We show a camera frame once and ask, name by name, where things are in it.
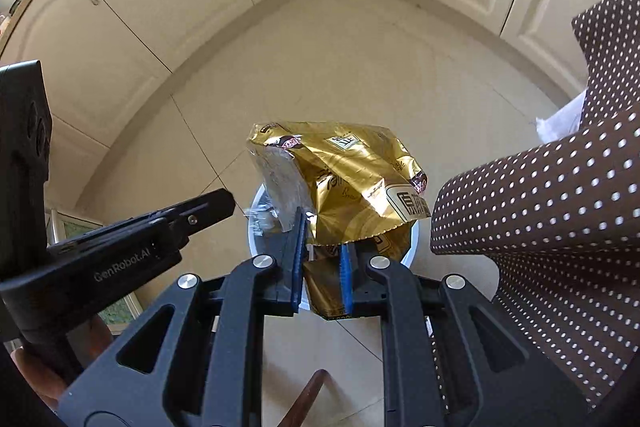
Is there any gold foil snack bag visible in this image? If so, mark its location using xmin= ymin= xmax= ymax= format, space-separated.
xmin=246 ymin=120 xmax=434 ymax=321

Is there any white paper sheet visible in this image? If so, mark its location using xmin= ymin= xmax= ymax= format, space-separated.
xmin=535 ymin=88 xmax=587 ymax=144

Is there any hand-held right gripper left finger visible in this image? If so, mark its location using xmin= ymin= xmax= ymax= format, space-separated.
xmin=59 ymin=206 xmax=308 ymax=427

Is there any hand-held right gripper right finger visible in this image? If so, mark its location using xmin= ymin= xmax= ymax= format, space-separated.
xmin=339 ymin=242 xmax=582 ymax=427

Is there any brown polka dot tablecloth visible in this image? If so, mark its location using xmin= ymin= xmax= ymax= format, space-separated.
xmin=429 ymin=0 xmax=640 ymax=414

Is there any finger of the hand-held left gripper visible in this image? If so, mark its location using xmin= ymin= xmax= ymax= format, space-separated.
xmin=102 ymin=188 xmax=237 ymax=241

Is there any green patterned glass panel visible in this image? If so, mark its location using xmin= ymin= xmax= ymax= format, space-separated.
xmin=45 ymin=206 xmax=147 ymax=335

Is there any white trash bin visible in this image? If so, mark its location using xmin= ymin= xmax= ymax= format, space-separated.
xmin=246 ymin=183 xmax=419 ymax=269

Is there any person's left hand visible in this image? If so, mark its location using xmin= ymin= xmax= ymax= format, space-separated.
xmin=11 ymin=313 xmax=116 ymax=411

